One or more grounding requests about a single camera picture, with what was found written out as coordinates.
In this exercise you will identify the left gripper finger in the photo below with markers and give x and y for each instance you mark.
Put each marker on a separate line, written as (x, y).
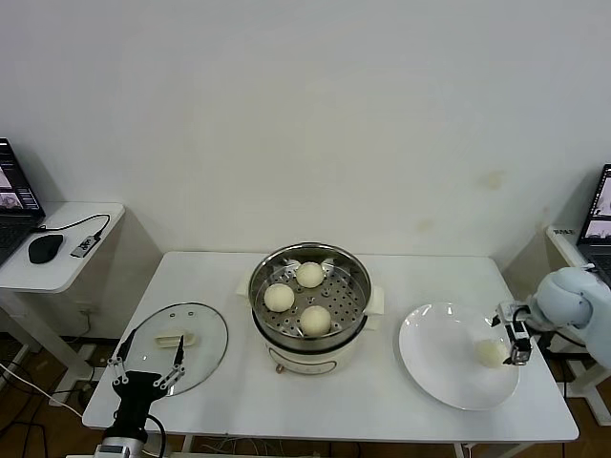
(125, 350)
(180, 355)

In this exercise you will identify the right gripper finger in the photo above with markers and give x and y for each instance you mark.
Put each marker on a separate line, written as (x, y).
(520, 353)
(495, 320)

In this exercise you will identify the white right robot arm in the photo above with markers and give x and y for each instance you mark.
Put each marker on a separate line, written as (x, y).
(573, 300)

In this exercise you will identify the white wall outlet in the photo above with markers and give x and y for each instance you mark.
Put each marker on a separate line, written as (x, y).
(86, 309)

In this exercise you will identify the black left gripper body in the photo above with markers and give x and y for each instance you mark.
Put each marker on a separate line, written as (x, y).
(136, 391)

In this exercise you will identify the dark open laptop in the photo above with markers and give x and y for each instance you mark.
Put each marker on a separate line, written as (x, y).
(599, 214)

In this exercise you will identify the round glass lid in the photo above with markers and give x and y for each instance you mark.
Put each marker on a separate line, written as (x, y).
(200, 334)

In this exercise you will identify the small grey usb hub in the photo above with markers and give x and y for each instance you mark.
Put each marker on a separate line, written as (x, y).
(87, 245)

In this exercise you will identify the stainless steel steamer basket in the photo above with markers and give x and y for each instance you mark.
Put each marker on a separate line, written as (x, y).
(348, 300)

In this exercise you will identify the cream electric cooker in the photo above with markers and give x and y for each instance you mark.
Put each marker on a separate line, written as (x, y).
(310, 358)

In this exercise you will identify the black open laptop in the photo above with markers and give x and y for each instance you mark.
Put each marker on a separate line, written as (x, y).
(14, 191)

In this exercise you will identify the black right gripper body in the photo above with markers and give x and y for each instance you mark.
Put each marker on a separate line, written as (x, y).
(519, 331)

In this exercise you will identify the white steamed baozi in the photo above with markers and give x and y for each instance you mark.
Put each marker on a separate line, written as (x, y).
(488, 353)
(309, 275)
(279, 298)
(315, 319)

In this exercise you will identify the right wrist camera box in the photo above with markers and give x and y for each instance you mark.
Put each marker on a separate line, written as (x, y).
(507, 312)

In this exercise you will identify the white side table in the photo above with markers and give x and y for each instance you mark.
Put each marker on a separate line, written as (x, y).
(563, 248)
(62, 272)

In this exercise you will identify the round white plate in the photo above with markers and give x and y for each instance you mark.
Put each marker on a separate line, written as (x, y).
(434, 343)

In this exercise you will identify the black computer mouse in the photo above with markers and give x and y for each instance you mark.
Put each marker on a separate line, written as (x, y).
(45, 248)

